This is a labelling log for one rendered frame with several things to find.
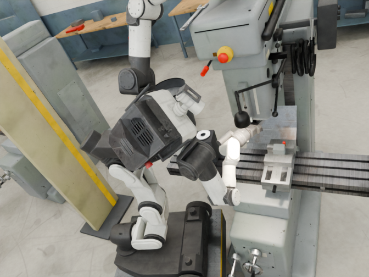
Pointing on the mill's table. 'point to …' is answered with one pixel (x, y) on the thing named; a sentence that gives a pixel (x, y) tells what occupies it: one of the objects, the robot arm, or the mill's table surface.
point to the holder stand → (207, 136)
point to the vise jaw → (278, 160)
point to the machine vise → (273, 179)
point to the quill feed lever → (275, 94)
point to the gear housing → (242, 62)
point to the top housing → (230, 27)
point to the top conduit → (272, 20)
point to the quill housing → (258, 73)
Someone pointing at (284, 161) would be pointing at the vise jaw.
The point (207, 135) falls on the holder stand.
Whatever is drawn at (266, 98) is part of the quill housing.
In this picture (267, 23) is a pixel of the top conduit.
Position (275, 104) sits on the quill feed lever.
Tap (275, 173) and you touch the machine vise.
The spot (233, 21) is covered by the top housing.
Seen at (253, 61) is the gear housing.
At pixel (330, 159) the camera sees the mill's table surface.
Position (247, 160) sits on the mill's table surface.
